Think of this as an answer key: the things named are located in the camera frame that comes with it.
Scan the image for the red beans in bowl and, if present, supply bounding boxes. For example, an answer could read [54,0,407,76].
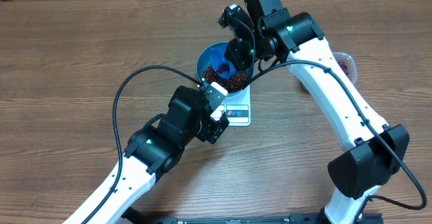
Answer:
[202,64,247,93]

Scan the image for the clear plastic bean container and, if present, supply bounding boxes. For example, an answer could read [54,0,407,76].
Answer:
[333,52,358,84]

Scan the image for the blue measuring scoop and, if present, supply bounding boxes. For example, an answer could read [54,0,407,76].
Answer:
[209,43,236,80]

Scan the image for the black cable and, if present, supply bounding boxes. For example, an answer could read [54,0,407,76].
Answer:
[242,14,428,224]
[79,65,203,224]

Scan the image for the left black cable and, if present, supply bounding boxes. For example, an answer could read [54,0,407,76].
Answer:
[79,65,203,224]

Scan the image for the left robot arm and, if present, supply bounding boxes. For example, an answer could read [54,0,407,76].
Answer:
[66,82,229,223]

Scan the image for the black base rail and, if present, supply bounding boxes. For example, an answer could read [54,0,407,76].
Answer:
[124,210,384,224]

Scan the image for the white kitchen scale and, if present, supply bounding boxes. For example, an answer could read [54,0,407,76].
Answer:
[211,86,251,127]

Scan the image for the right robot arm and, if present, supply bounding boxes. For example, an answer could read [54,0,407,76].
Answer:
[218,0,410,223]

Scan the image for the red beans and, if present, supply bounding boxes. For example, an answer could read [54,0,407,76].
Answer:
[202,64,247,93]
[337,61,350,77]
[217,63,230,74]

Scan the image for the right black cable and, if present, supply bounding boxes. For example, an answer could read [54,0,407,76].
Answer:
[242,14,428,224]

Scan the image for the red beans in container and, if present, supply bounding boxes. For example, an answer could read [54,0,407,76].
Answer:
[337,61,350,77]

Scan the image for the teal bowl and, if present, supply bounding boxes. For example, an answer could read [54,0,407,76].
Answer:
[196,42,253,86]

